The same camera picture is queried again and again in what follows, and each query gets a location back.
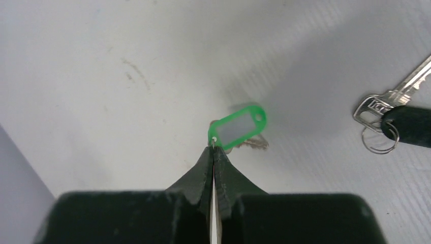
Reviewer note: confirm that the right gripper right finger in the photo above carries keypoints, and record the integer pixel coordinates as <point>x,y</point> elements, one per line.
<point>248,214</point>

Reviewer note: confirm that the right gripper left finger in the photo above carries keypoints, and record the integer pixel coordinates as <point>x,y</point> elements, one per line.
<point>179,214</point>

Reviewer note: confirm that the green tag key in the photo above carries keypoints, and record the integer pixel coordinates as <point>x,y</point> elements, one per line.
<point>243,127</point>

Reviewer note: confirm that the black fob key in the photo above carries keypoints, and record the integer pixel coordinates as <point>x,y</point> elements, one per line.
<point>389,113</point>

